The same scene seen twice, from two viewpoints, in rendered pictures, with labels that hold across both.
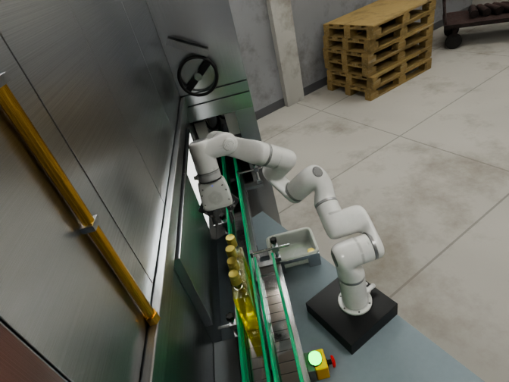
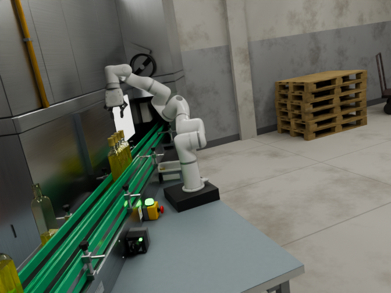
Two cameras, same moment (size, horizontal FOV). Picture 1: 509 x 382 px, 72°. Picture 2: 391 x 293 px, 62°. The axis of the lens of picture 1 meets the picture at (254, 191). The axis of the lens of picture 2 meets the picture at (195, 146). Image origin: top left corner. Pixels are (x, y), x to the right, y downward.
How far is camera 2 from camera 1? 112 cm
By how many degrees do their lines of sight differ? 21
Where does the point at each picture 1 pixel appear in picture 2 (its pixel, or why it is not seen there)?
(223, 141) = (122, 67)
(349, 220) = (189, 122)
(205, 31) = (150, 40)
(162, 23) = (125, 34)
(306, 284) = not seen: hidden behind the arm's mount
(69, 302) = (7, 48)
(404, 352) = (211, 212)
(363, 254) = (190, 138)
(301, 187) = (169, 107)
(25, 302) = not seen: outside the picture
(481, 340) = (324, 285)
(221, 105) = not seen: hidden behind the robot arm
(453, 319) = (308, 270)
